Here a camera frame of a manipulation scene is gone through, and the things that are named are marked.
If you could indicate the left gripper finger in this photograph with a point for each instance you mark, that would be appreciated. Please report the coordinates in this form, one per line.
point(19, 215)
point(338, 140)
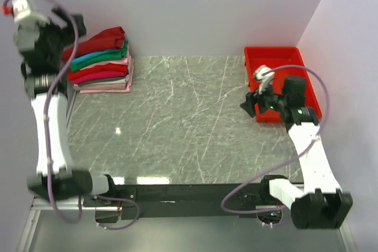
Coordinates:
point(81, 28)
point(60, 17)

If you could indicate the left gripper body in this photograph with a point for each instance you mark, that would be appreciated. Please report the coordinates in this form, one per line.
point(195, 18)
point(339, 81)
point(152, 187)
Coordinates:
point(58, 38)

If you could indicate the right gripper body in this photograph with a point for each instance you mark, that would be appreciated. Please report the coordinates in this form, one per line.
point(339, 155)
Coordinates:
point(269, 101)

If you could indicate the dark red t-shirt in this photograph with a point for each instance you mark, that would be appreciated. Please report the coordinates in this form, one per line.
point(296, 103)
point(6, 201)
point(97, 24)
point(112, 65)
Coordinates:
point(108, 39)

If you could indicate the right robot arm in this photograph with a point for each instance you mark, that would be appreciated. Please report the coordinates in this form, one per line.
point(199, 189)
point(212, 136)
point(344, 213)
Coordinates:
point(321, 204)

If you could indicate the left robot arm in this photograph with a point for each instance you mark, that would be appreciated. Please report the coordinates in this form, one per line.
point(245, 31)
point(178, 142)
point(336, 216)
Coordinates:
point(56, 176)

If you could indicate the turquoise folded t-shirt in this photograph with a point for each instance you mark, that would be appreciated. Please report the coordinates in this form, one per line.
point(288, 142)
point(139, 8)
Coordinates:
point(87, 57)

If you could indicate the green folded t-shirt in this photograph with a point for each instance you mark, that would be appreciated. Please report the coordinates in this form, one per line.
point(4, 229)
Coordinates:
point(124, 46)

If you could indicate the red folded t-shirt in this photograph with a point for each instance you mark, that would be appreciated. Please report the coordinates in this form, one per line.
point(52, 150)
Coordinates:
point(95, 69)

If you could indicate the red plastic bin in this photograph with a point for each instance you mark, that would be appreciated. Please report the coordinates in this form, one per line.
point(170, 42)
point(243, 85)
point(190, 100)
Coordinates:
point(274, 57)

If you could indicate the light pink folded t-shirt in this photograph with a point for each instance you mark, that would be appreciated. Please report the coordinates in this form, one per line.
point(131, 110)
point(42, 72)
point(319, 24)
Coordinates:
point(118, 62)

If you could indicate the dark grey folded t-shirt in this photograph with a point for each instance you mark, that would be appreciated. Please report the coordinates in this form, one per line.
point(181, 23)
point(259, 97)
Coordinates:
point(100, 81)

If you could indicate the pink bottom folded t-shirt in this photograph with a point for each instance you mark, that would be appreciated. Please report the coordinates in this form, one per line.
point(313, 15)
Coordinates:
point(127, 79)

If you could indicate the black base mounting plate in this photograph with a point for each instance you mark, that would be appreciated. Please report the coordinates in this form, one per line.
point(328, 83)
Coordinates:
point(194, 200)

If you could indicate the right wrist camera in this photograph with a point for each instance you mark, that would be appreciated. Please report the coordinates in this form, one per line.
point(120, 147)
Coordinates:
point(264, 75)

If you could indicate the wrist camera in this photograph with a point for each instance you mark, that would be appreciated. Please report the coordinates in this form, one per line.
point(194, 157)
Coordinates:
point(264, 75)
point(24, 13)

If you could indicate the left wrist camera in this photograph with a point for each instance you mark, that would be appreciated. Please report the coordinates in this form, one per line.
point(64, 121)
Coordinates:
point(24, 13)

